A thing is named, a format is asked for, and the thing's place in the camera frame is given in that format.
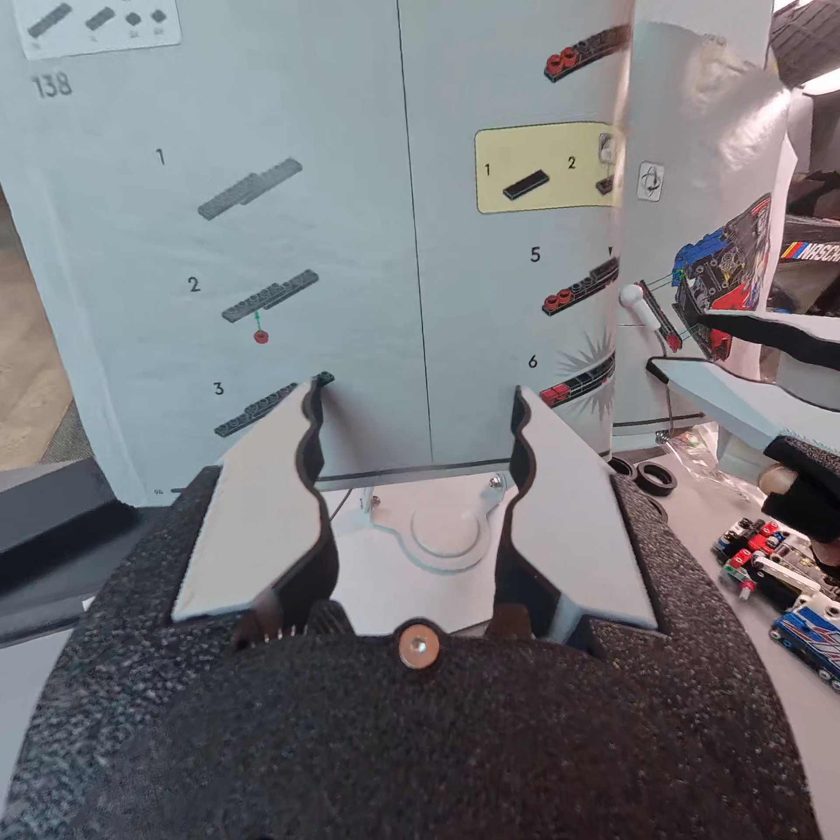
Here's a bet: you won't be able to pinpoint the toy car set box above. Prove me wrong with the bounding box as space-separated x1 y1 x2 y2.
763 0 840 317

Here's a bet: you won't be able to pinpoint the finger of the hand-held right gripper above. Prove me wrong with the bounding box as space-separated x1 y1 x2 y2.
646 356 840 460
694 308 840 411

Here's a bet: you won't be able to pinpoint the black flat case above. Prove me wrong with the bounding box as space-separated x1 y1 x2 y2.
0 458 144 649

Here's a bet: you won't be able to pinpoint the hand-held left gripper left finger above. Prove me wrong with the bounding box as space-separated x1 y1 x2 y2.
171 379 341 641

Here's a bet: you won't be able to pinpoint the toy car brick chassis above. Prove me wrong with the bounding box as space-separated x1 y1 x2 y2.
712 515 840 613

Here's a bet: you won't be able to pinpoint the clear plastic bag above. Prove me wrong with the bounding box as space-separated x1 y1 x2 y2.
656 420 777 508

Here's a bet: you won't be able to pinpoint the white book stand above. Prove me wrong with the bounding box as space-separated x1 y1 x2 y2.
167 282 680 576

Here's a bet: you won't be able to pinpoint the building instruction booklet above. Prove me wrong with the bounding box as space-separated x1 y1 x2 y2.
0 0 799 509

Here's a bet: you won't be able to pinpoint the blue white brick car panel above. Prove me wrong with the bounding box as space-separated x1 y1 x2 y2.
769 592 840 694

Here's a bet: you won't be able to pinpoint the grey desk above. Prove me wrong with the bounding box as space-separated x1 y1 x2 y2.
0 453 840 840

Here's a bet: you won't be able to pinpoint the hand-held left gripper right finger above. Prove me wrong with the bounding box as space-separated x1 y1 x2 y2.
492 386 659 647

